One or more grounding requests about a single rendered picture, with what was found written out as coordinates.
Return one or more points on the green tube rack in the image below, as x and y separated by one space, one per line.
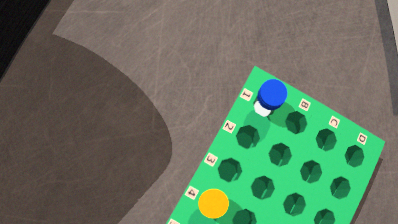
267 200

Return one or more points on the blue-capped white tube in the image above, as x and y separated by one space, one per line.
271 95

